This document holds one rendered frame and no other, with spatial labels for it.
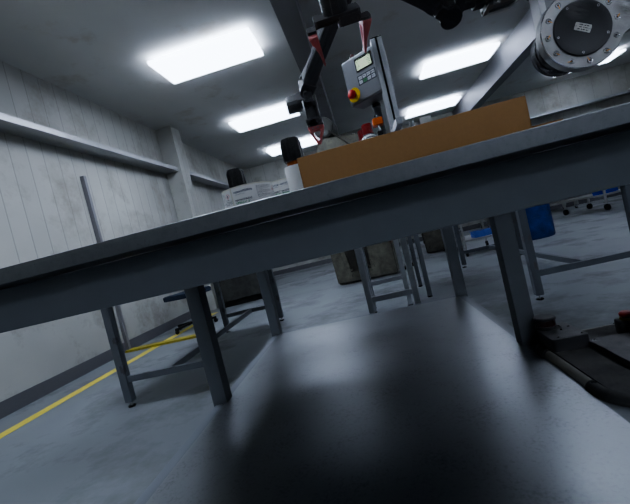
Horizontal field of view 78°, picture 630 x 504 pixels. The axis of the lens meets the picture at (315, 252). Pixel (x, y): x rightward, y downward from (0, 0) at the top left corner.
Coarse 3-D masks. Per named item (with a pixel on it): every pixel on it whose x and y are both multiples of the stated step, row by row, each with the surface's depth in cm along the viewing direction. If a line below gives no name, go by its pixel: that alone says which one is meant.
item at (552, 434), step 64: (384, 192) 46; (448, 192) 45; (512, 192) 44; (576, 192) 43; (192, 256) 49; (256, 256) 48; (320, 256) 47; (448, 256) 236; (512, 256) 137; (0, 320) 53; (192, 320) 154; (384, 320) 223; (448, 320) 192; (512, 320) 144; (256, 384) 168; (320, 384) 150; (384, 384) 135; (448, 384) 124; (512, 384) 114; (576, 384) 105; (192, 448) 123; (256, 448) 113; (320, 448) 104; (384, 448) 97; (448, 448) 91; (512, 448) 85; (576, 448) 81
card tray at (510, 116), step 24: (456, 120) 43; (480, 120) 43; (504, 120) 43; (528, 120) 42; (360, 144) 45; (384, 144) 44; (408, 144) 44; (432, 144) 44; (456, 144) 43; (312, 168) 46; (336, 168) 45; (360, 168) 45
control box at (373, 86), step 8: (368, 48) 157; (344, 64) 166; (352, 64) 163; (344, 72) 166; (352, 72) 164; (360, 72) 161; (376, 72) 157; (352, 80) 165; (376, 80) 157; (352, 88) 165; (360, 88) 163; (368, 88) 160; (376, 88) 158; (360, 96) 163; (368, 96) 161; (376, 96) 162; (352, 104) 167; (360, 104) 167; (368, 104) 170
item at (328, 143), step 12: (324, 120) 559; (324, 132) 561; (336, 132) 582; (348, 132) 624; (324, 144) 558; (336, 144) 554; (348, 252) 563; (372, 252) 555; (384, 252) 550; (336, 264) 571; (348, 264) 564; (372, 264) 557; (384, 264) 552; (396, 264) 549; (348, 276) 568; (360, 276) 563; (372, 276) 559
